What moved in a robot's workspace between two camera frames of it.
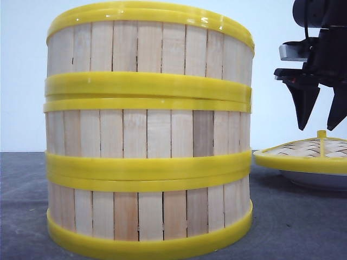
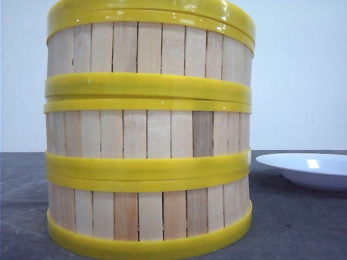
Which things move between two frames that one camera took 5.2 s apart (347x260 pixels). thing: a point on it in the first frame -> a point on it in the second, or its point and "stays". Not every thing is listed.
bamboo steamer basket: [147, 216] stays
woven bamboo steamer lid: [320, 155] -> [225, 16]
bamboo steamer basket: [147, 49] stays
